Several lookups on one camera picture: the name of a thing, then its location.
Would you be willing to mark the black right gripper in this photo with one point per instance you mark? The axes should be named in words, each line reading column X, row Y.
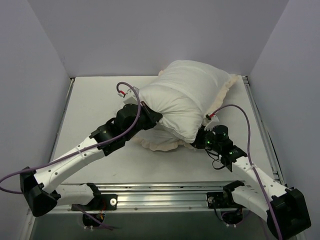
column 198, row 139

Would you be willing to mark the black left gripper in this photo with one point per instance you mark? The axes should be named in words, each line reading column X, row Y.
column 152, row 115

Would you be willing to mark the white pillow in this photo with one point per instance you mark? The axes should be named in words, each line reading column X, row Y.
column 181, row 117

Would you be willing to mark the grey and cream pillowcase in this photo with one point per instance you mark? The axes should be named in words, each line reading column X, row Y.
column 206, row 85

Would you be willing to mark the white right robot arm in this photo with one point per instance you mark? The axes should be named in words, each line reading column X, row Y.
column 283, row 209

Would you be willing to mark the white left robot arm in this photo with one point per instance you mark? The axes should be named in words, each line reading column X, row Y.
column 43, row 188

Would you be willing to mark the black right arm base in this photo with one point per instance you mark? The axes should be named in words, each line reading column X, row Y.
column 225, row 209

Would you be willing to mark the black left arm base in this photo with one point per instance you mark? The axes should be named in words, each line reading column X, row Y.
column 93, row 213

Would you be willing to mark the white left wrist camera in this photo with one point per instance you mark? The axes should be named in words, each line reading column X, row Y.
column 128, row 97

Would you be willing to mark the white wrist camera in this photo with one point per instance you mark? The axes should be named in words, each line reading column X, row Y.
column 212, row 121
column 128, row 97

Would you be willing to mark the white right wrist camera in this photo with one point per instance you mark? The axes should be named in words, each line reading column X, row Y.
column 212, row 121

